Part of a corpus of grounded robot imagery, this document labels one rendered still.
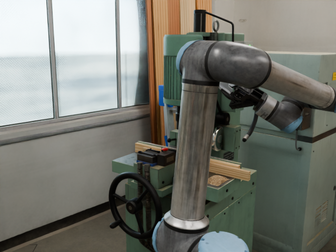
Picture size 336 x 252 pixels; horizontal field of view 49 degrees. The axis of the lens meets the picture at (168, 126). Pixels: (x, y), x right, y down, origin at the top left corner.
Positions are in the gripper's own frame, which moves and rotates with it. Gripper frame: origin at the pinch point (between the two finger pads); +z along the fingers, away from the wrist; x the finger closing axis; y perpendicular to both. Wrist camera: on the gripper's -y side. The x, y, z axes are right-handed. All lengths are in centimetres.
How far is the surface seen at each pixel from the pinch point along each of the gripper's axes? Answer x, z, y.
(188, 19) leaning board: -152, 49, -136
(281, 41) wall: -208, -40, -149
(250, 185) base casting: 4, -46, -54
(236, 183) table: 22.2, -31.8, -25.5
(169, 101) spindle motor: 8.0, 12.2, -20.0
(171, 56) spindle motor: -4.2, 21.6, -7.7
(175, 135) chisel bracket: 15.1, 1.9, -31.5
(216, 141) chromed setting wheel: 5.9, -15.9, -31.4
